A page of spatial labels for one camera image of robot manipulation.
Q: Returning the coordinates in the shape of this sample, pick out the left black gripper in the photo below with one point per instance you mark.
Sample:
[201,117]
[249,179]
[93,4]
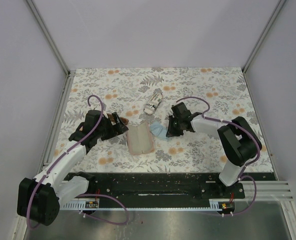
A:
[118,128]

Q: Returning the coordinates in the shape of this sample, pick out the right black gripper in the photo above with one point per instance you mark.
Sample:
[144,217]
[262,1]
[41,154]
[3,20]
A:
[171,132]

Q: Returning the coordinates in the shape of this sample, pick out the light blue cleaning cloth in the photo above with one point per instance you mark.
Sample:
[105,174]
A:
[159,131]

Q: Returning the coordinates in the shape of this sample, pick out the flag print glasses case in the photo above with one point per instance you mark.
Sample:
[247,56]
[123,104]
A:
[153,103]

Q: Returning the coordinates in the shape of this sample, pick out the pink glasses case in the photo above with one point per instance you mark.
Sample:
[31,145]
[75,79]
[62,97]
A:
[139,139]

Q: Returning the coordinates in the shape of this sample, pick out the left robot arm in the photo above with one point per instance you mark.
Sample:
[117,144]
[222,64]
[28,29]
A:
[42,197]

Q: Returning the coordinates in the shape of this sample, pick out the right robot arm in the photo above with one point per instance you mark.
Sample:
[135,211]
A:
[241,145]

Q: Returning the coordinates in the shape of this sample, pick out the floral table mat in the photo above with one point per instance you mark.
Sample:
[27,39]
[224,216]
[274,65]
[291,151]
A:
[219,92]

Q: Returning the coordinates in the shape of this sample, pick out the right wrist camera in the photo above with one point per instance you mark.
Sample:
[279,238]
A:
[181,113]

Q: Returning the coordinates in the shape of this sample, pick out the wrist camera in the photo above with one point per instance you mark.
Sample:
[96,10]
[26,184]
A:
[181,113]
[91,119]

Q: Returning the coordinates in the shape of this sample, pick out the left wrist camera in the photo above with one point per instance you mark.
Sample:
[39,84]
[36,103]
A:
[91,119]

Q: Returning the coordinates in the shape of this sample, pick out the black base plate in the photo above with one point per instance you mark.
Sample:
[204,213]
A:
[116,186]

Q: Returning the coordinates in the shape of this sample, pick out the white slotted cable duct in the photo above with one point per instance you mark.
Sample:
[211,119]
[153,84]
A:
[147,203]

